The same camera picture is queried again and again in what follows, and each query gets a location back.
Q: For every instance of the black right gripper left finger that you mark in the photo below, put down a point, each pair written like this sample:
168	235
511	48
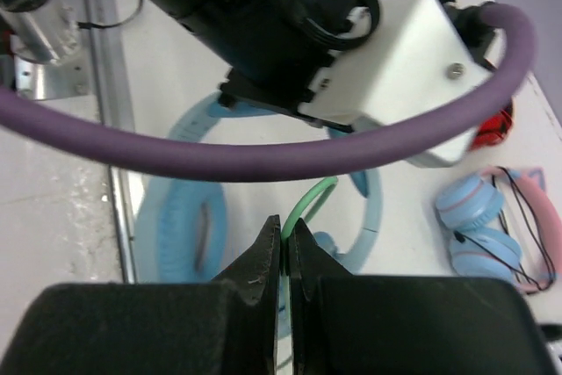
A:
225	326

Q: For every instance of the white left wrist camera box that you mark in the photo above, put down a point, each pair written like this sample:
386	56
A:
414	63

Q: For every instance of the blue pink cat-ear headphones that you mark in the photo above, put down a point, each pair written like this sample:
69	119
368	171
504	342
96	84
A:
480	245

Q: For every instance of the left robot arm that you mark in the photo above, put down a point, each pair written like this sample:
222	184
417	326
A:
277	46

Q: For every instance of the light blue gaming headphones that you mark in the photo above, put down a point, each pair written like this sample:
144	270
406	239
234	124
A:
180	231

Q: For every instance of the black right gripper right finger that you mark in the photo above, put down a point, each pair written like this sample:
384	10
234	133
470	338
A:
357	324

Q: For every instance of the red and black headphones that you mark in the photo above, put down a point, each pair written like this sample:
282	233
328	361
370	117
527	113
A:
494	130

